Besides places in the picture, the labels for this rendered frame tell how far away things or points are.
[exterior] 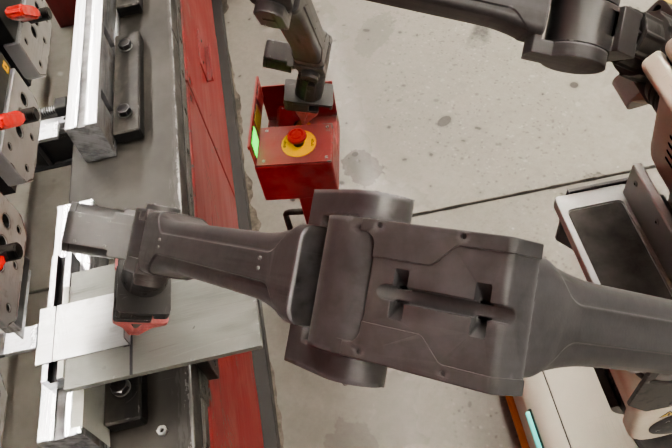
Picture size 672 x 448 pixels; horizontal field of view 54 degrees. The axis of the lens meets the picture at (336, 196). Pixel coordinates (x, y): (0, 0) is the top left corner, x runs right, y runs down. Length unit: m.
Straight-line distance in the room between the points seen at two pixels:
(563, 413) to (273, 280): 1.25
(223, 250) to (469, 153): 1.88
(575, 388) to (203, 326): 0.97
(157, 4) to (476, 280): 1.40
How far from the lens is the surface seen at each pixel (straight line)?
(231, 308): 0.93
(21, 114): 0.86
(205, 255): 0.54
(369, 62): 2.68
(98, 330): 0.98
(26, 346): 1.01
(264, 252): 0.45
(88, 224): 0.77
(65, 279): 1.05
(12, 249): 0.75
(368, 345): 0.36
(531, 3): 0.84
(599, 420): 1.63
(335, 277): 0.37
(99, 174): 1.33
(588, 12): 0.85
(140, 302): 0.86
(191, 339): 0.92
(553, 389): 1.64
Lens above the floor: 1.79
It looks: 53 degrees down
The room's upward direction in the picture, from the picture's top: 12 degrees counter-clockwise
